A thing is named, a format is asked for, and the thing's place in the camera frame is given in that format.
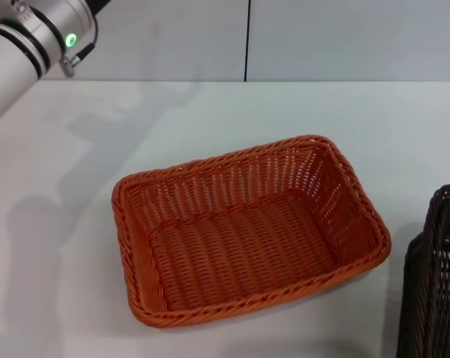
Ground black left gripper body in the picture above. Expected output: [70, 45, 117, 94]
[83, 0, 111, 16]

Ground dark brown woven plastic basket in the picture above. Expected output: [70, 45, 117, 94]
[395, 182, 450, 358]

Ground orange woven plastic basket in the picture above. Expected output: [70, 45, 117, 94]
[111, 133, 393, 330]

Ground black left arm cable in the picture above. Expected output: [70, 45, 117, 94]
[59, 22, 99, 78]

